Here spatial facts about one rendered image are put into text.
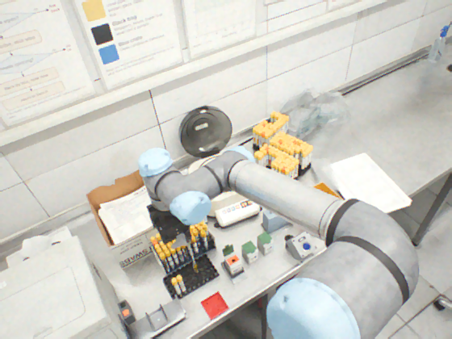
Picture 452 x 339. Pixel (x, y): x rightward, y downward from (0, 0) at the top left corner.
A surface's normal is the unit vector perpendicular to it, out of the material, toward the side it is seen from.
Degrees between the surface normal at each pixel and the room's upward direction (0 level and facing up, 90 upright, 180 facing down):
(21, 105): 92
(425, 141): 0
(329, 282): 12
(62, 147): 90
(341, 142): 0
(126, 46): 95
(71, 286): 0
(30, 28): 92
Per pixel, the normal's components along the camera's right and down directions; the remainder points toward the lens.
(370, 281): 0.11, -0.52
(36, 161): 0.52, 0.59
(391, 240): 0.08, -0.74
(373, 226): -0.18, -0.88
